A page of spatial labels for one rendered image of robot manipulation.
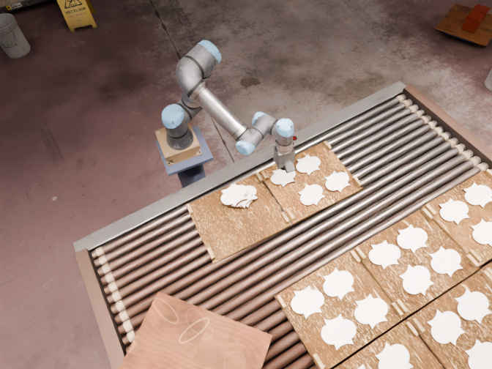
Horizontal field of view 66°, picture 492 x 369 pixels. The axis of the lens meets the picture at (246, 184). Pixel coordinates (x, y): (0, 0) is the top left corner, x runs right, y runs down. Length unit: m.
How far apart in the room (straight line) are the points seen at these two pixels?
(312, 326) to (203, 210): 0.74
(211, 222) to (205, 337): 0.56
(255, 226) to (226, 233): 0.14
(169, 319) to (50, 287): 1.63
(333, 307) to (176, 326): 0.65
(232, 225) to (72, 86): 2.91
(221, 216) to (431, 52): 3.14
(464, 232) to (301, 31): 3.06
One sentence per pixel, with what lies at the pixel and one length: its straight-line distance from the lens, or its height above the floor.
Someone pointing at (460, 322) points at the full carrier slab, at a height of 0.95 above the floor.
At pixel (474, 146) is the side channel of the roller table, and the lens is 2.32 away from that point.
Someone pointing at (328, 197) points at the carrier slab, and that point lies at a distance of 1.92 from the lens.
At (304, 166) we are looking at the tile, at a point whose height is 0.95.
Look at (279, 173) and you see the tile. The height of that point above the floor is 0.95.
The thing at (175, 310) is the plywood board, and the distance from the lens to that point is 1.63.
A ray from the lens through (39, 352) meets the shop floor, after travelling 3.01.
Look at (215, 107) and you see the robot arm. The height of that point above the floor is 1.43.
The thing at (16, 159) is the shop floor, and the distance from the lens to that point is 3.95.
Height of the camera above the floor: 2.57
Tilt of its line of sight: 57 degrees down
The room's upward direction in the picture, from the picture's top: 7 degrees counter-clockwise
